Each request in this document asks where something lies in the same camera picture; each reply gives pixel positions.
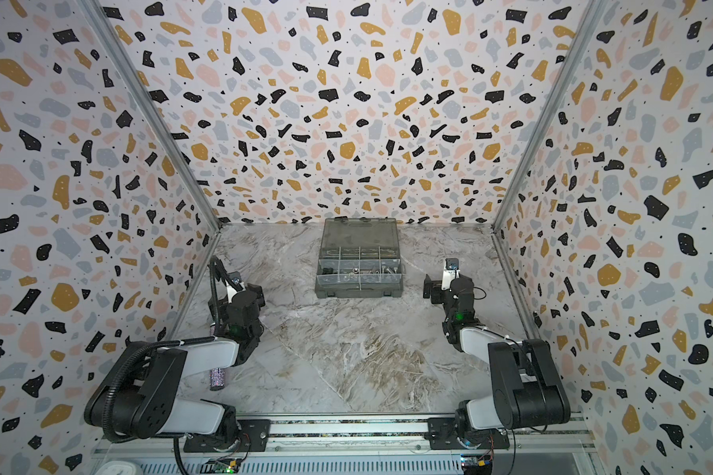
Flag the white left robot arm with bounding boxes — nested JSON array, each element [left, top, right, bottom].
[[84, 284, 265, 448]]

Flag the grey compartment organizer box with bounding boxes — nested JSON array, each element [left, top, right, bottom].
[[315, 217, 404, 299]]

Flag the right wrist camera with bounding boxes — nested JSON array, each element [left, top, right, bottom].
[[442, 257, 459, 291]]

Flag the black corrugated cable hose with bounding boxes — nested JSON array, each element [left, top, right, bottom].
[[82, 254, 230, 475]]

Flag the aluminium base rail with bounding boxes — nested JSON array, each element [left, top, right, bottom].
[[87, 414, 604, 474]]

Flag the white object at rail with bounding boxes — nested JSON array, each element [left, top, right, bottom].
[[94, 460, 144, 475]]

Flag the green circuit board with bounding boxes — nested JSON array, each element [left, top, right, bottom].
[[203, 458, 243, 474]]

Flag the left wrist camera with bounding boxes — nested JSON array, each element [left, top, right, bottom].
[[224, 271, 246, 302]]

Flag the black microphone stand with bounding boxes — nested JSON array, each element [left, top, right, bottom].
[[208, 256, 225, 281]]

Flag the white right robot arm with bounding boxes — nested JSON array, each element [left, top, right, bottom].
[[423, 270, 572, 448]]

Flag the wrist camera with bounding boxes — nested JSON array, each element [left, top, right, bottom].
[[224, 271, 246, 302], [442, 257, 459, 291]]

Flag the glitter handheld microphone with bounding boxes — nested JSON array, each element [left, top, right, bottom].
[[209, 368, 226, 391]]

